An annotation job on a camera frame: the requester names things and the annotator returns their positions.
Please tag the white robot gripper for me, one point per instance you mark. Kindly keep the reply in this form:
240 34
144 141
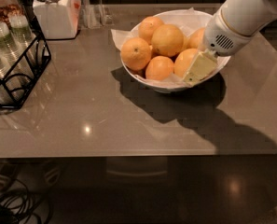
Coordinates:
220 36

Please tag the orange fruit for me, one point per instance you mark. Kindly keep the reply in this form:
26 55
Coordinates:
159 68
196 38
135 53
148 26
183 61
167 40

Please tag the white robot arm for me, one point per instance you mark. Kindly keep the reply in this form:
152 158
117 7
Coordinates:
265 12

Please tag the white paper bowl liner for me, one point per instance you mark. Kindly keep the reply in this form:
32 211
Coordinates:
121 38

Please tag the white ceramic bowl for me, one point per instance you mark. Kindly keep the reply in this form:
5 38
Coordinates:
163 87

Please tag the clear acrylic stand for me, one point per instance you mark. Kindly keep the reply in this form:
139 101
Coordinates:
96 15

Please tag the white lidded storage jar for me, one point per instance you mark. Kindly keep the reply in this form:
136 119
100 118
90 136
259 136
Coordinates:
58 19

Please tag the black wire rack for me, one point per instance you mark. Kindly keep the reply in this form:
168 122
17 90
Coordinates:
24 52

